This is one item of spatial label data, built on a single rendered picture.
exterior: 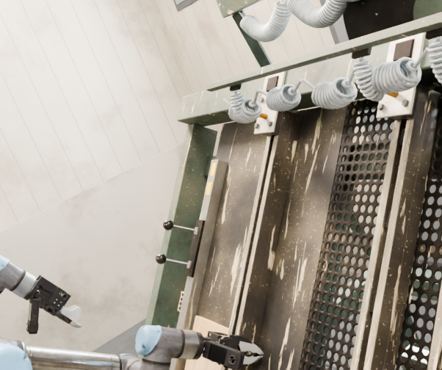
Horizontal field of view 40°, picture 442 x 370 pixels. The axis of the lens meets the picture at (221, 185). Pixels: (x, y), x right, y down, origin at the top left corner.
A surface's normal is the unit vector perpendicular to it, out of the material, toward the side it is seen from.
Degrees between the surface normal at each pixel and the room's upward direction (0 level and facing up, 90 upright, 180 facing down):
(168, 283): 90
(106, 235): 90
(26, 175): 90
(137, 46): 90
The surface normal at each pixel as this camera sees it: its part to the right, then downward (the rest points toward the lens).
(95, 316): 0.47, 0.01
